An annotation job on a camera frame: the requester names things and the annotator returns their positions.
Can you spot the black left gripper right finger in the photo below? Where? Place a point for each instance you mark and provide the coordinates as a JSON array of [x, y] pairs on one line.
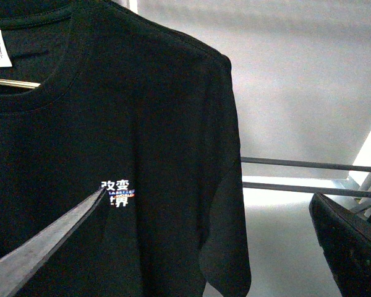
[[346, 242]]

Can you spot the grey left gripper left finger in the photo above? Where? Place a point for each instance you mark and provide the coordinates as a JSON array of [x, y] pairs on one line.
[[20, 265]]

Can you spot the black printed t-shirt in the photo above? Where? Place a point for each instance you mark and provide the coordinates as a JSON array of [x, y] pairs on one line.
[[142, 109]]

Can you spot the metal wire clothes hanger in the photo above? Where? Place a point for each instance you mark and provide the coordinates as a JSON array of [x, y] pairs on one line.
[[19, 84]]

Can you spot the grey metal rack rail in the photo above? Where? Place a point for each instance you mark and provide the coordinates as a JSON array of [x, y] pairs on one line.
[[308, 177]]

